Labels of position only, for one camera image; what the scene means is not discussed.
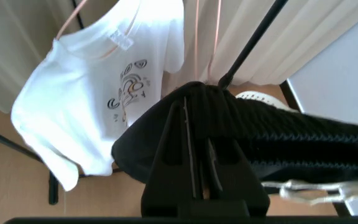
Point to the beige curtain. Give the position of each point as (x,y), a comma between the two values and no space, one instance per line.
(291,37)

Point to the white printed t-shirt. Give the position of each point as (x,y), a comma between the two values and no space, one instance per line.
(73,93)

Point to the black garment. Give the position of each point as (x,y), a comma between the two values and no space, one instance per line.
(291,140)

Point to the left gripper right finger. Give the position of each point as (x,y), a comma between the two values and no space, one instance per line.
(238,186)

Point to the white laundry basket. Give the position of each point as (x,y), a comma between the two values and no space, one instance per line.
(266,99)

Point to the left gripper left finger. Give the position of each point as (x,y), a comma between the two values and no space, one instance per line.
(169,180)

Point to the black clothes rack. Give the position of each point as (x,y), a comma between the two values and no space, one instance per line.
(250,40)

